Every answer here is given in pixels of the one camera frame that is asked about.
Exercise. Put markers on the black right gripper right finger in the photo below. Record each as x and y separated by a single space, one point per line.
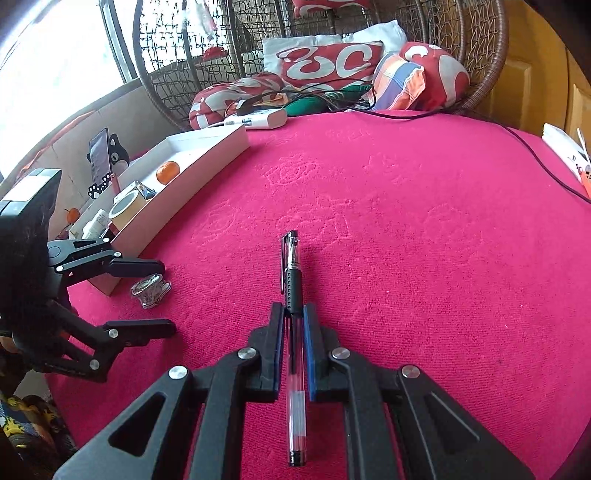
399 423

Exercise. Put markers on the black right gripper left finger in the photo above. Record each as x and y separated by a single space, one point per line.
188 424

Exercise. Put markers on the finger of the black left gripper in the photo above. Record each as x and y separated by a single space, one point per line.
74 261
82 350

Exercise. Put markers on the clear tape roll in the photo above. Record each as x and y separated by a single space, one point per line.
150 290

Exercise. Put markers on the black gel pen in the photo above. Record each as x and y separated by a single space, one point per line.
291 287

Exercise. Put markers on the small white bottle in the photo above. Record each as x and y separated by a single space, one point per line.
96 226

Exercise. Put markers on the small orange tangerine outside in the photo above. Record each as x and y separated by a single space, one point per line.
72 215

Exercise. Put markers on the beige tape roll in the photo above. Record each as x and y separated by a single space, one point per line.
126 205

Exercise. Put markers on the white storage tray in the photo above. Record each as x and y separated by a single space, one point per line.
200 155

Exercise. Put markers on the black cat phone stand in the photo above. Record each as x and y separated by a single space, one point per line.
119 160

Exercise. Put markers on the smartphone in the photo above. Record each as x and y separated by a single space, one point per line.
99 156

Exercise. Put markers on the orange tangerine in tray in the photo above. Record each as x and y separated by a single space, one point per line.
167 171

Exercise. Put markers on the pink tablecloth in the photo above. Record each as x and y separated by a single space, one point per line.
444 242

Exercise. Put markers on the red white cushion left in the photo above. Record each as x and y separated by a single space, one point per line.
213 104

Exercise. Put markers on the wicker hanging chair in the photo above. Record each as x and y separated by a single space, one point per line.
182 47

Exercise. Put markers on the white power strip near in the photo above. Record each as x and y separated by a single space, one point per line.
266 119

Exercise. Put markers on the white power strip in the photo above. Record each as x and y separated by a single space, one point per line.
266 119
574 155

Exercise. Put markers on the green cloth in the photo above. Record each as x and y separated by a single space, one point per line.
307 102

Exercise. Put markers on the white power strip far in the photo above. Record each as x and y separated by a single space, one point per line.
574 155

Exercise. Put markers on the small red white pillow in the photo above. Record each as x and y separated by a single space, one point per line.
305 7

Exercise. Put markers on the red white square pillow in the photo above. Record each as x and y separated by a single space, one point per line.
329 67

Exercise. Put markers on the red white round cushion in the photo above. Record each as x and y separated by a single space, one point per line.
446 79

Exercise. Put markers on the plaid pillow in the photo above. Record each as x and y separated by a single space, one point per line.
397 84

